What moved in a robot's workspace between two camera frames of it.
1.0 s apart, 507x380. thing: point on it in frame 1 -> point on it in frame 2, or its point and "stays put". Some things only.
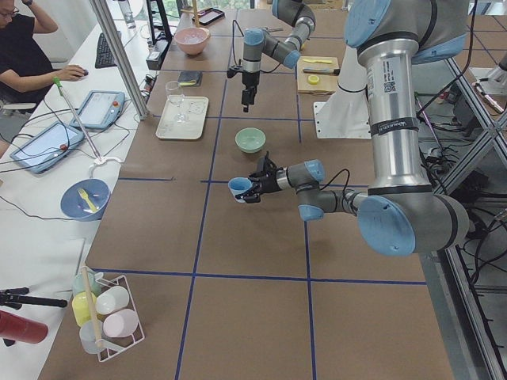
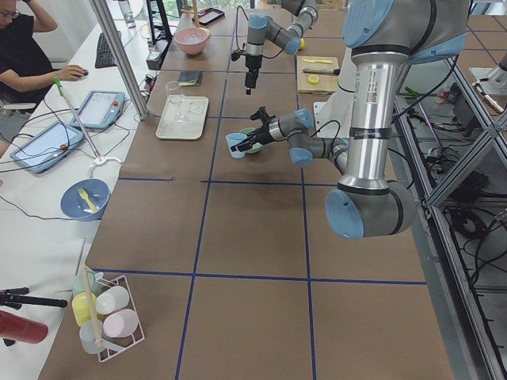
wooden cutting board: (316, 83) stays put
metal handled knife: (333, 71) stays put
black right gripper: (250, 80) -> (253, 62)
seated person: (26, 73) stays put
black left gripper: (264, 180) -> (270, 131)
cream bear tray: (183, 118) stays put
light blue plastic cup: (238, 185) -> (233, 139)
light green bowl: (250, 139) stays put
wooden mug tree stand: (194, 11) stays put
